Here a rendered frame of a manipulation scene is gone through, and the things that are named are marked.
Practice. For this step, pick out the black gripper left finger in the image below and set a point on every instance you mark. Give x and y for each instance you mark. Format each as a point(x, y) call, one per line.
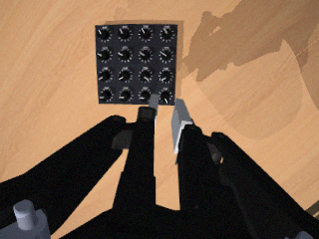
point(34, 205)

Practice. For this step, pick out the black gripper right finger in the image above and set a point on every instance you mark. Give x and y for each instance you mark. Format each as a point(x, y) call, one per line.
point(204, 182)

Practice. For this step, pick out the black knob box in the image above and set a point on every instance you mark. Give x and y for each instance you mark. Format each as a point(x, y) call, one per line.
point(123, 77)

